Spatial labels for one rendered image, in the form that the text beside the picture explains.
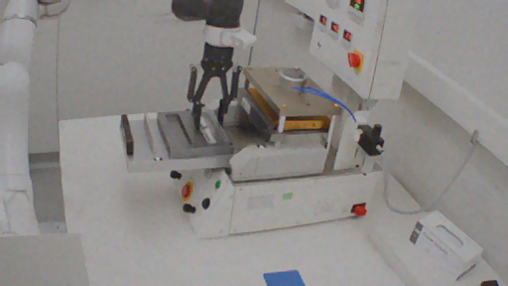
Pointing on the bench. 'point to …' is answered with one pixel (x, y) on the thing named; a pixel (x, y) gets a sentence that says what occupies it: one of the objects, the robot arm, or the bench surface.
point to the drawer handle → (127, 134)
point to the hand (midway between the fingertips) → (209, 114)
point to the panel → (201, 189)
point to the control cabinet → (361, 59)
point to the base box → (288, 205)
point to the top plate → (293, 92)
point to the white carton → (445, 244)
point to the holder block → (188, 136)
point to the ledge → (404, 256)
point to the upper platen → (299, 124)
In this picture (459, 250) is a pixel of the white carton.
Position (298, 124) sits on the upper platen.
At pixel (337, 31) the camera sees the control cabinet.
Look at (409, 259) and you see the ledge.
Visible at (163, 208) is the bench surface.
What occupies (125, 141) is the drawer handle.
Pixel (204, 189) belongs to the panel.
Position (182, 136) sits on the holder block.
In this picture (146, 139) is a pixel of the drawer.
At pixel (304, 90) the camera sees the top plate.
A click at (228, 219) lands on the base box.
